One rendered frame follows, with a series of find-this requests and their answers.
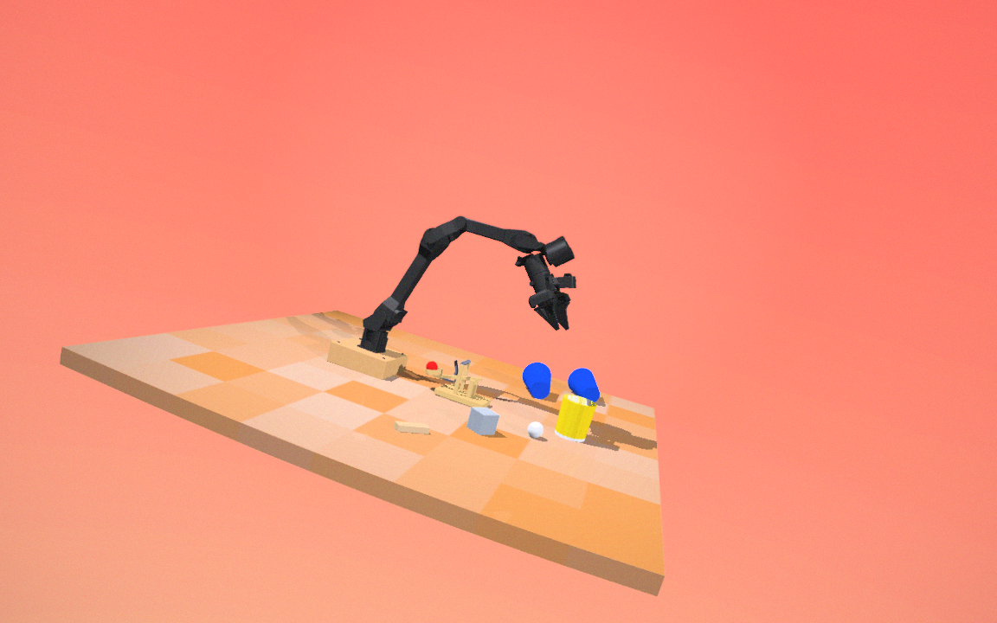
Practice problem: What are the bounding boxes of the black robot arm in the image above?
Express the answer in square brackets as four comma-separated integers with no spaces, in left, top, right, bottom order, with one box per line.
[357,216,577,354]

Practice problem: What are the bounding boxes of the yellow mug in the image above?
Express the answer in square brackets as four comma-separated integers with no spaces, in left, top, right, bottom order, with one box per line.
[554,394,596,442]

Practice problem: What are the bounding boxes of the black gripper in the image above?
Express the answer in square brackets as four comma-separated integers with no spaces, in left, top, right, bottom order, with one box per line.
[528,270,571,331]

